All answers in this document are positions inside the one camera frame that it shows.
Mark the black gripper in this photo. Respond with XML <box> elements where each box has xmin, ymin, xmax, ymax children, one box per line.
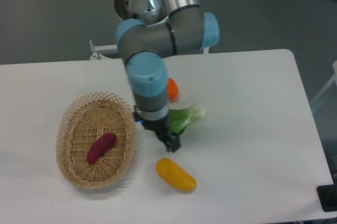
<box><xmin>133</xmin><ymin>105</ymin><xmax>181</xmax><ymax>153</ymax></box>

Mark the purple sweet potato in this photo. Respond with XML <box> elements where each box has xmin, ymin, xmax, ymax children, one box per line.
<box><xmin>87</xmin><ymin>133</ymin><xmax>117</xmax><ymax>164</ymax></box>

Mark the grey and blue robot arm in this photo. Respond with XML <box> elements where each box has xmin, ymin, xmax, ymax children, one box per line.
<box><xmin>115</xmin><ymin>0</ymin><xmax>220</xmax><ymax>152</ymax></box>

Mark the woven wicker basket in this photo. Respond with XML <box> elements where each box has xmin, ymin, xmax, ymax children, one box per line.
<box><xmin>56</xmin><ymin>92</ymin><xmax>136</xmax><ymax>189</ymax></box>

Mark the green bok choy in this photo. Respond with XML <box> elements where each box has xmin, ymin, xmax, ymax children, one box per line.
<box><xmin>169</xmin><ymin>103</ymin><xmax>206</xmax><ymax>135</ymax></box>

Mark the orange mandarin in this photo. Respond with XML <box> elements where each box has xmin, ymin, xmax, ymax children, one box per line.
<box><xmin>167</xmin><ymin>78</ymin><xmax>179</xmax><ymax>103</ymax></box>

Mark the yellow mango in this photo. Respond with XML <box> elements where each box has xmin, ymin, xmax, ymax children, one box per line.
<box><xmin>156</xmin><ymin>158</ymin><xmax>197</xmax><ymax>192</ymax></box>

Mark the black device at table edge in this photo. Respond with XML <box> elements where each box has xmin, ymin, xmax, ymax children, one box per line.
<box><xmin>316</xmin><ymin>184</ymin><xmax>336</xmax><ymax>212</ymax></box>

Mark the white clamp bracket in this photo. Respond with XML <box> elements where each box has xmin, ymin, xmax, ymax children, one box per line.
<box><xmin>203</xmin><ymin>47</ymin><xmax>211</xmax><ymax>54</ymax></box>

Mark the white metal base frame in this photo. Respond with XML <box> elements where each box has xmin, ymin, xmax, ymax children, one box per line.
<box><xmin>89</xmin><ymin>40</ymin><xmax>120</xmax><ymax>60</ymax></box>

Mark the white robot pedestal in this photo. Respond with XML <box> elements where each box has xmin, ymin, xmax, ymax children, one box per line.
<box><xmin>114</xmin><ymin>0</ymin><xmax>168</xmax><ymax>24</ymax></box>

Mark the white frame at right edge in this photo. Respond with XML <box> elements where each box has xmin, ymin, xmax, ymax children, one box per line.
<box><xmin>310</xmin><ymin>61</ymin><xmax>336</xmax><ymax>113</ymax></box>

